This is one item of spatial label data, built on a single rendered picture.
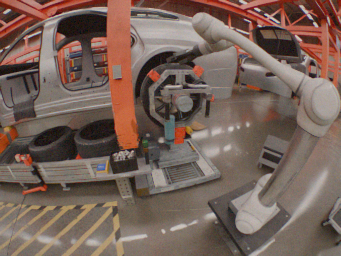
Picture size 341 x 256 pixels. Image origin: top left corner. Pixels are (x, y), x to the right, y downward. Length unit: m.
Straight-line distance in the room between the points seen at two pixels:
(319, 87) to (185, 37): 1.45
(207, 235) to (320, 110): 1.14
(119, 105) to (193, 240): 1.18
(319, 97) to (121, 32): 1.05
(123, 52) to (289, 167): 1.08
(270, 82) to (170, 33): 2.47
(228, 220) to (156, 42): 1.67
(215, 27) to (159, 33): 1.01
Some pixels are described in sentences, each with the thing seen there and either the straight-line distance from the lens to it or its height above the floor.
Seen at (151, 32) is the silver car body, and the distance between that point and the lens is 1.59.
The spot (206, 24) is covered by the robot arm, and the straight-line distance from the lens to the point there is 0.66.
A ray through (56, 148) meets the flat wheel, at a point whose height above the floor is 0.46.
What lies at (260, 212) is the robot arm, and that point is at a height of 0.63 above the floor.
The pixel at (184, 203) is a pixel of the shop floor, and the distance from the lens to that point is 1.42.
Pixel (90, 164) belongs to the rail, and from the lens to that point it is 1.45.
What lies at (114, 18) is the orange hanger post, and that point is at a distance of 1.07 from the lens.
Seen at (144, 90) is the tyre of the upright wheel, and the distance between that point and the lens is 1.28.
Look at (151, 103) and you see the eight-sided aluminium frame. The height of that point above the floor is 0.84.
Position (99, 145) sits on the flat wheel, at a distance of 1.44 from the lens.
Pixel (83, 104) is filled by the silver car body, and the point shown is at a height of 0.82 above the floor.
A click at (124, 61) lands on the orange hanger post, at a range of 1.01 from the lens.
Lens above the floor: 1.17
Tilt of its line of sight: 26 degrees down
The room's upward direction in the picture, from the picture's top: straight up
